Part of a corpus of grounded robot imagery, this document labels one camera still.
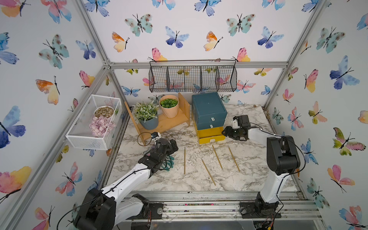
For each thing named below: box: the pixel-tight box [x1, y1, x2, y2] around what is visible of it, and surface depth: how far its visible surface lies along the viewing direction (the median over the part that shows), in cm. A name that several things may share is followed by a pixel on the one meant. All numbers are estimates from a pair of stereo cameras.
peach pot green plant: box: [159, 94, 180, 119], surface depth 98 cm
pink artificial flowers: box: [89, 115, 117, 138], surface depth 65 cm
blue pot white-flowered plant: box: [133, 100, 160, 130], surface depth 89 cm
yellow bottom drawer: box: [196, 126, 226, 145], surface depth 99 cm
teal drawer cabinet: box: [191, 91, 228, 142], surface depth 97 cm
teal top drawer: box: [197, 112, 227, 125], surface depth 91 cm
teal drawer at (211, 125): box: [197, 120, 226, 131], surface depth 97 cm
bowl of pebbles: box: [93, 105, 115, 118], surface depth 72 cm
